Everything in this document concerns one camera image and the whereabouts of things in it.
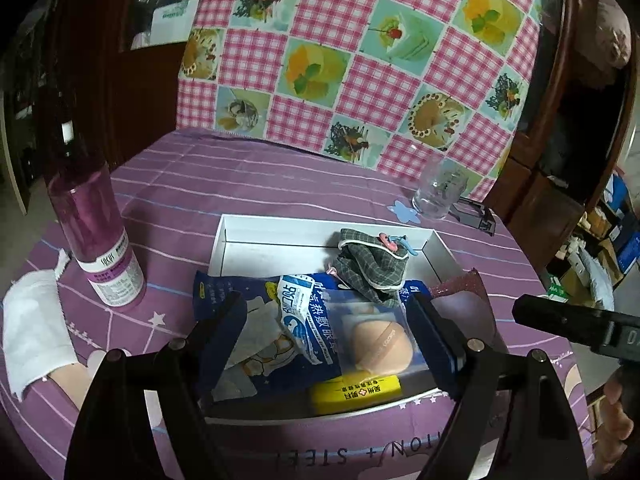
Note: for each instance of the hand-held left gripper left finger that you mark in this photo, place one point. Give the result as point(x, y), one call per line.
point(227, 331)

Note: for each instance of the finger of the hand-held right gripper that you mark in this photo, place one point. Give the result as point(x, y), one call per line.
point(560, 317)

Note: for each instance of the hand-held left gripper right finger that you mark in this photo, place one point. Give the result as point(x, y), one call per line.
point(435, 336)

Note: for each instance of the dark blue cartoon packet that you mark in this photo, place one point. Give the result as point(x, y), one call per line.
point(255, 350)

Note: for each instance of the pink glitter scrub sponge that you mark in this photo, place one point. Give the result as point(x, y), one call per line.
point(470, 305)

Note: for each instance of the beige makeup puff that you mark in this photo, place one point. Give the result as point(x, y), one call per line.
point(380, 342)

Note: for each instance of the blue and white packet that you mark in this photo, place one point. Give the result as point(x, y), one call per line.
point(305, 320)

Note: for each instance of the grey checked pouch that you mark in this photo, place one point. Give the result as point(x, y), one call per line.
point(370, 270)

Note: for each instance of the yellow packet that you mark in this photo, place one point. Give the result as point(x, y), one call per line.
point(355, 392)

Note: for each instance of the white cardboard box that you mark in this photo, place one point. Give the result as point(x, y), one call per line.
point(270, 240)

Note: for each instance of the person's right hand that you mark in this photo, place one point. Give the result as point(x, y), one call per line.
point(617, 430)

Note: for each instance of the stack of storage boxes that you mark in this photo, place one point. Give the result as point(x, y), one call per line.
point(625, 250)

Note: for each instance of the brown wooden cabinet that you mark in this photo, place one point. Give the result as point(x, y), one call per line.
point(545, 195)

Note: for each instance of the black plastic object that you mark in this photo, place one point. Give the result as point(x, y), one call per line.
point(477, 212)

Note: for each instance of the clear glass cup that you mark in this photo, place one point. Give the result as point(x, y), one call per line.
point(437, 195)

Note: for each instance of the purple printed tablecloth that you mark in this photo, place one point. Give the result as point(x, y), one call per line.
point(250, 180)

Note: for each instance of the purple pump bottle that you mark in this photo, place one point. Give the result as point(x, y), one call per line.
point(95, 220)

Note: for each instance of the white paper towel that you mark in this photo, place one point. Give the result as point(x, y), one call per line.
point(32, 325)

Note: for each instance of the pink checked chair cover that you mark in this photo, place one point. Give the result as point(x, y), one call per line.
point(350, 35)

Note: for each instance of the dark wooden cabinet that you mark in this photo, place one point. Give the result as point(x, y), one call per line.
point(85, 35)

